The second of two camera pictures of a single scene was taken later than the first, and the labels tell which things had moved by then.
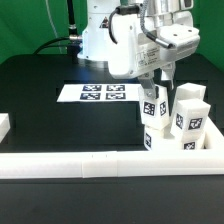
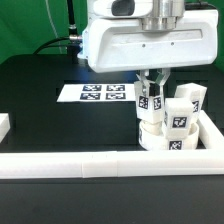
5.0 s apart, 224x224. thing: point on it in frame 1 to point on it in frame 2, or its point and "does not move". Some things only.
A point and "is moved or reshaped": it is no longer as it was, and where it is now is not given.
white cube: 155,112 is moved or reshaped
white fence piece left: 5,125 does not move
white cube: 189,119 is moved or reshaped
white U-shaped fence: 202,162 does not move
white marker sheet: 100,92 does not move
